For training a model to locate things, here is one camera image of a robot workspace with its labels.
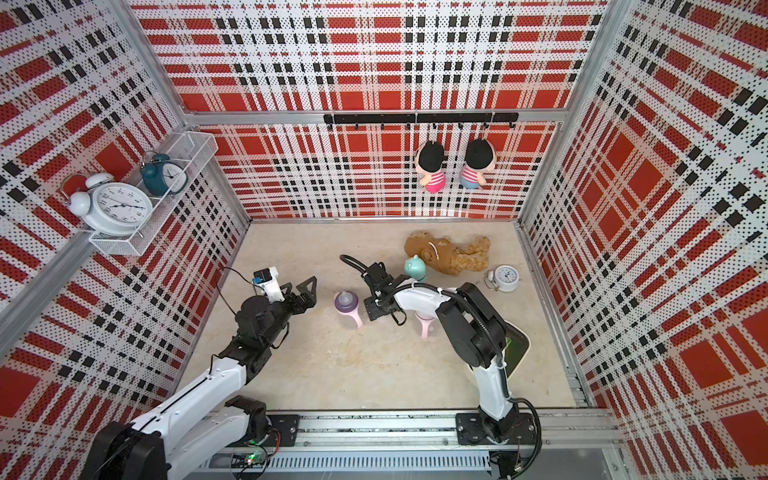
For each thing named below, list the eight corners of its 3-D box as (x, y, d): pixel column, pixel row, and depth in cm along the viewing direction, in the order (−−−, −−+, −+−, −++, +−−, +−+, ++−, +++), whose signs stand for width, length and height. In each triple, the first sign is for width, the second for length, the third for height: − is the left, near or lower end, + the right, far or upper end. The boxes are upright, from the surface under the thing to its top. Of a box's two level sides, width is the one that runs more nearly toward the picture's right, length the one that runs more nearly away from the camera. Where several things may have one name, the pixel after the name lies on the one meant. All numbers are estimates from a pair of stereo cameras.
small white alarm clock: (487, 292, 102) (490, 285, 99) (483, 272, 108) (485, 264, 104) (518, 292, 102) (522, 285, 99) (512, 272, 108) (515, 264, 104)
